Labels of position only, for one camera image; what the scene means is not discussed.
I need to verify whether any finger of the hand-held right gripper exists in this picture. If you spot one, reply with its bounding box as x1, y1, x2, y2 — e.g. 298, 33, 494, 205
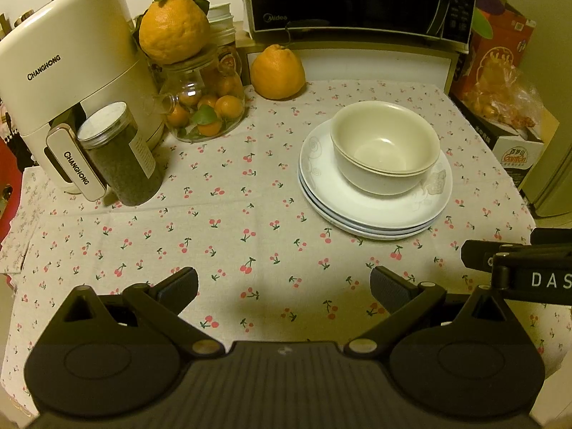
461, 240, 532, 273
529, 228, 572, 246

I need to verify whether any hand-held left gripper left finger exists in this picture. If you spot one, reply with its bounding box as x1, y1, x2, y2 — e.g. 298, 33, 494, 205
38, 267, 224, 359

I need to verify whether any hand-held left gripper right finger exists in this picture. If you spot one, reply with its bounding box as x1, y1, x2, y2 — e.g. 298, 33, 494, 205
344, 266, 532, 359

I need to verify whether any blue patterned plate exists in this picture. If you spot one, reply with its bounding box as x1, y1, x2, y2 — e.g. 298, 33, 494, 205
300, 174, 450, 235
304, 183, 448, 241

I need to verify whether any white bowl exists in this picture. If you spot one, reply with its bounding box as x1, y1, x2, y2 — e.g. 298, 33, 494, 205
335, 134, 441, 196

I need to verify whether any cream bowl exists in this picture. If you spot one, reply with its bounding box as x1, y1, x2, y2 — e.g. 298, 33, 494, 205
334, 143, 439, 177
331, 100, 442, 175

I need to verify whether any cherry print tablecloth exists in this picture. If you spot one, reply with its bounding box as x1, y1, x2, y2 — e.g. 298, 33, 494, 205
0, 79, 564, 416

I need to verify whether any cream refrigerator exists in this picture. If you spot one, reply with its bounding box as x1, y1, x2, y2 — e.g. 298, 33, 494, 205
521, 112, 572, 220

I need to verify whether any white and black carton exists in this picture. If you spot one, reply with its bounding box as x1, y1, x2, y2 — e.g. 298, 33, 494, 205
451, 94, 559, 188

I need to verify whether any dark jar with label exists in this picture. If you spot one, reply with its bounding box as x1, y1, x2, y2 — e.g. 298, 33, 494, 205
77, 102, 165, 207

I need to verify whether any plastic bag of oranges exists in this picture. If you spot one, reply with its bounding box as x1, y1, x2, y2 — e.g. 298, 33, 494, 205
460, 60, 546, 130

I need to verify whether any pile of kumquats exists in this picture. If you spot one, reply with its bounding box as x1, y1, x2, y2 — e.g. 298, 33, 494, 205
167, 74, 244, 137

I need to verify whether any red stool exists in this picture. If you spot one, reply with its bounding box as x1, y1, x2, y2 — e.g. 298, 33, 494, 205
0, 140, 25, 231

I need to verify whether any red fruit gift box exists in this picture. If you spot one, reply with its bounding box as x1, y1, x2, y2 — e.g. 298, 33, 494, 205
451, 0, 537, 99

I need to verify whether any clear glass jar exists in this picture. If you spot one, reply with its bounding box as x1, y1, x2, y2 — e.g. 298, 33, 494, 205
145, 45, 246, 144

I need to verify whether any white stand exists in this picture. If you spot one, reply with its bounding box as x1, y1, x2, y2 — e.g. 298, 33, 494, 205
237, 40, 459, 94

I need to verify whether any glass jar orange label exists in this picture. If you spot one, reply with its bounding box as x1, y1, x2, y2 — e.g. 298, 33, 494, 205
217, 27, 246, 88

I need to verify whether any large orange with leaves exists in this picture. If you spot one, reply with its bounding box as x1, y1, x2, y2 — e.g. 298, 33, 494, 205
136, 0, 215, 65

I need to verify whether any cream white air fryer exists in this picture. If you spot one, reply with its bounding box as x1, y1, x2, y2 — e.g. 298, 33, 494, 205
0, 0, 166, 202

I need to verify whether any stack of white containers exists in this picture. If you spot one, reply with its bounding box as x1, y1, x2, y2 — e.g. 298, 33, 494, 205
208, 4, 236, 32

